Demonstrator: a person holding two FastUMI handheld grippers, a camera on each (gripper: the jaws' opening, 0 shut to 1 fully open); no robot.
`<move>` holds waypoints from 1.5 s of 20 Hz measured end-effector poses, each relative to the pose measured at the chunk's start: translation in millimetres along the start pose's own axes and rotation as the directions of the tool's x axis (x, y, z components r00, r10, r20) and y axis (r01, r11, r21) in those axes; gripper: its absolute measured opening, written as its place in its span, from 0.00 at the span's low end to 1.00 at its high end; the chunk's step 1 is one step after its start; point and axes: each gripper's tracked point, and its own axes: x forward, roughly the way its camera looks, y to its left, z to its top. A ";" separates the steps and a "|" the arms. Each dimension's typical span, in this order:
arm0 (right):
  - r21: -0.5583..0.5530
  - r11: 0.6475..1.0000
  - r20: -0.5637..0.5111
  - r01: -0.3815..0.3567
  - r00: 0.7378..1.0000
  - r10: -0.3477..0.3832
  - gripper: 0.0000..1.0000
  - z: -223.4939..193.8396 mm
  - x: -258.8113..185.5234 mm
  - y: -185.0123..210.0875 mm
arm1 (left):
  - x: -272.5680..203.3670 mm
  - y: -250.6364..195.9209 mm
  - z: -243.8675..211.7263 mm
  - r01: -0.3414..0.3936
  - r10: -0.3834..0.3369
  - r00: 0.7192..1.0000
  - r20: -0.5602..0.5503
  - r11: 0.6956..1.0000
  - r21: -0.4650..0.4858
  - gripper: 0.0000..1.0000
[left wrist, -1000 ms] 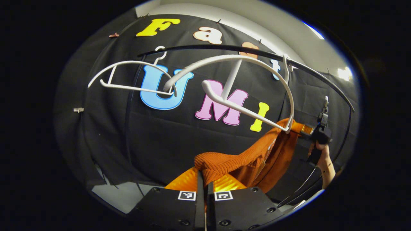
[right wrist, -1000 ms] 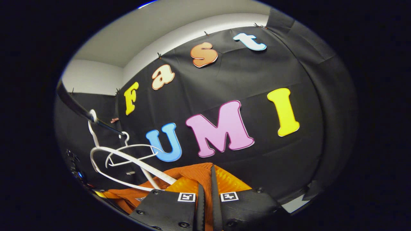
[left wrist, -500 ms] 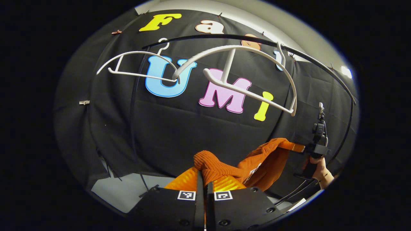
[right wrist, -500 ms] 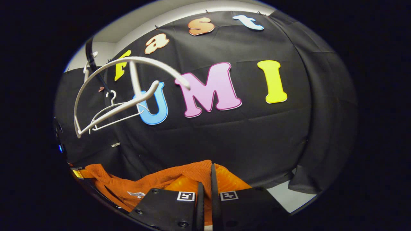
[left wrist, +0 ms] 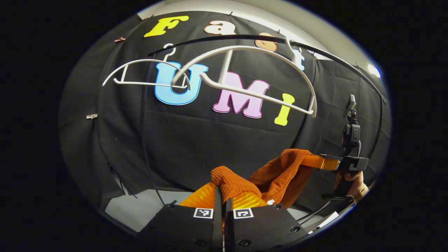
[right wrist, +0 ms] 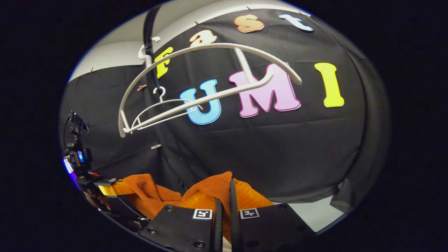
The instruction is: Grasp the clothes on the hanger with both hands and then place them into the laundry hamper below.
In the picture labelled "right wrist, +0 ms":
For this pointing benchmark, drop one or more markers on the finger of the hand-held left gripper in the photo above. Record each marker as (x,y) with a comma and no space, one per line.
(115,189)
(129,210)

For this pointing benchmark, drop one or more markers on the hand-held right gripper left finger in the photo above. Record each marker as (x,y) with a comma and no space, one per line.
(217,231)

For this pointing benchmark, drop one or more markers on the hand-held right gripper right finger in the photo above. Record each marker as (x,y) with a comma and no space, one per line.
(235,231)

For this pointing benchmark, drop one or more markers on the white plastic clothes hanger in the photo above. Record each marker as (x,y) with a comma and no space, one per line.
(217,44)
(162,99)

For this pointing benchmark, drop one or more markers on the copper metal clip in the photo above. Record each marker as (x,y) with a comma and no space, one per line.
(142,87)

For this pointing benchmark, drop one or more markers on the black backdrop cloth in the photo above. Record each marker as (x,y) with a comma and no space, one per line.
(280,147)

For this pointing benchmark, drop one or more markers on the black clothes rail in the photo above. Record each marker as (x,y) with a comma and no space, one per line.
(148,28)

